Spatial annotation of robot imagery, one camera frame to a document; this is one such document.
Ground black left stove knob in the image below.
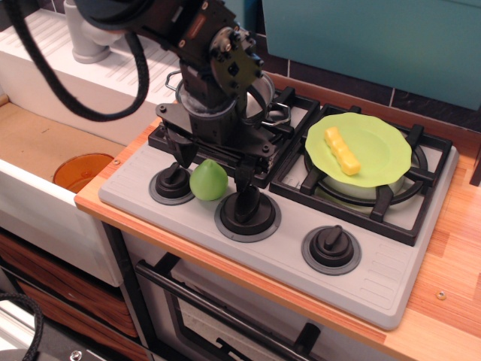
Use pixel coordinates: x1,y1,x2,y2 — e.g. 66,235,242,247
149,162,194,206

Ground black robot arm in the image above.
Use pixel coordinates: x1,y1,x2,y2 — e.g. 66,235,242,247
77,1,274,194

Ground orange sink drain plug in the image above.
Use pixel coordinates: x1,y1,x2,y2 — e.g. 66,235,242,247
53,153,113,193

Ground yellow toy fry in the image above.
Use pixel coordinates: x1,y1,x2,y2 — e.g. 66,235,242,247
324,126,361,176

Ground oven door with handle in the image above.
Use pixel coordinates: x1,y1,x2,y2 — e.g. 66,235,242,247
135,253,383,360

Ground green toy pear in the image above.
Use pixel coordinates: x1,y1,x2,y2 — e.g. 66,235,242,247
189,159,228,201

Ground grey toy faucet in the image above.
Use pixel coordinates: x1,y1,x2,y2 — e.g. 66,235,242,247
64,0,123,64

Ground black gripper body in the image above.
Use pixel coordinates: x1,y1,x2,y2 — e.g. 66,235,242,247
162,116,274,163

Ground wooden drawer fronts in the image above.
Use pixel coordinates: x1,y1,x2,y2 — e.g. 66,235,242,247
1,229,149,360

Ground black middle stove knob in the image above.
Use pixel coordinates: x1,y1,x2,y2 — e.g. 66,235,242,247
214,185,282,243

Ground grey toy stove top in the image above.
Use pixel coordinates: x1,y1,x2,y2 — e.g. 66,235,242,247
98,88,460,332

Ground lime green plate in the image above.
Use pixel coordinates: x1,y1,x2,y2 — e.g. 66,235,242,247
305,112,413,188

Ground black right burner grate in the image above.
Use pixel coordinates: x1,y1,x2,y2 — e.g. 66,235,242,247
270,105,455,246

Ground black braided cable lower left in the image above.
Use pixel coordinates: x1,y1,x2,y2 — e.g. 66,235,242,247
0,292,44,361

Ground white toy sink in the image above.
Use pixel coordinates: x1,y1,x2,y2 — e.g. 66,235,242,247
0,9,219,289

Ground black burner grate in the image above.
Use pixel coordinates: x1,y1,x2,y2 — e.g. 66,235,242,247
270,105,455,246
147,86,320,190

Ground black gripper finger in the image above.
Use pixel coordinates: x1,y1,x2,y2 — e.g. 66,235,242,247
234,157,256,193
171,133,199,168

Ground stainless steel pot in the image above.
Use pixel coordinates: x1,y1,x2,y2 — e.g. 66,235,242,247
157,71,291,132

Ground black left burner grate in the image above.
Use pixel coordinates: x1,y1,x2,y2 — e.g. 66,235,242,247
147,86,320,190

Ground black right stove knob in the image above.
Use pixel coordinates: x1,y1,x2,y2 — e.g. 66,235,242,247
301,225,362,276

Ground black stove knob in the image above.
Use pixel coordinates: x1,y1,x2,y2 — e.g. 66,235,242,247
214,185,282,243
301,225,362,276
149,162,194,206

